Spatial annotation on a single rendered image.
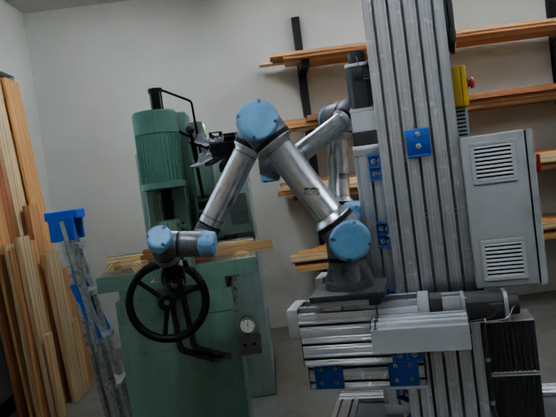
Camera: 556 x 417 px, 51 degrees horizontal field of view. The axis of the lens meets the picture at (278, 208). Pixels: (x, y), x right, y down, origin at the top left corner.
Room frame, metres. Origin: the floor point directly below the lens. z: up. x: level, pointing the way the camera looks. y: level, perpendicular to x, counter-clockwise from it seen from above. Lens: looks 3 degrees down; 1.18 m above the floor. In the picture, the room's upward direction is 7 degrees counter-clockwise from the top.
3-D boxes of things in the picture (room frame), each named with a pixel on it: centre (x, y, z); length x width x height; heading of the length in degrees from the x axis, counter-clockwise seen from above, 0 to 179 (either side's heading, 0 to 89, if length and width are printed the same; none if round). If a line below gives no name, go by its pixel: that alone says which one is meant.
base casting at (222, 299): (2.45, 0.45, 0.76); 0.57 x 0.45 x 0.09; 3
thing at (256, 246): (2.33, 0.32, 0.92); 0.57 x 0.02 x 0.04; 93
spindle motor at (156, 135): (2.33, 0.44, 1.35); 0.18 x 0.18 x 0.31
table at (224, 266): (2.22, 0.41, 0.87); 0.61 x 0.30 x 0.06; 93
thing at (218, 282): (2.27, 0.44, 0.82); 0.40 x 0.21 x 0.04; 93
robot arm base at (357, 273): (1.79, -0.19, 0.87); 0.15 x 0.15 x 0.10
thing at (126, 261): (2.35, 0.42, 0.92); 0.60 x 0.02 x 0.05; 93
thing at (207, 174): (2.55, 0.30, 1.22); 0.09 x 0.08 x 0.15; 3
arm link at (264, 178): (2.23, 0.01, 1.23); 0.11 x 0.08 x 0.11; 28
